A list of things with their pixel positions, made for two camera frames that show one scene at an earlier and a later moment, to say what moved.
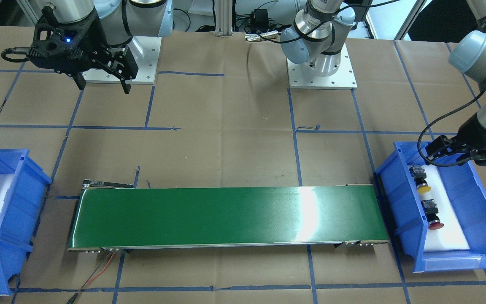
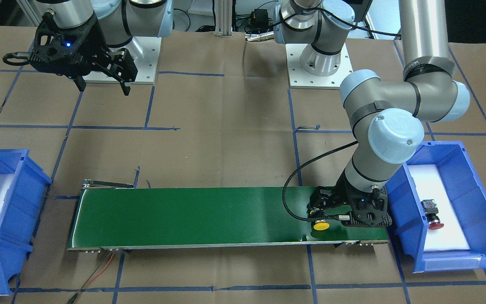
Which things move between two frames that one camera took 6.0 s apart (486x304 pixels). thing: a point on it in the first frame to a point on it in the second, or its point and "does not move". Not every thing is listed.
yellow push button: (418, 172) to (321, 225)
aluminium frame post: (223, 18) does not move
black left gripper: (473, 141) to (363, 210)
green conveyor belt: (116, 215) does not move
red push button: (430, 209) does not move
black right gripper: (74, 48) does not move
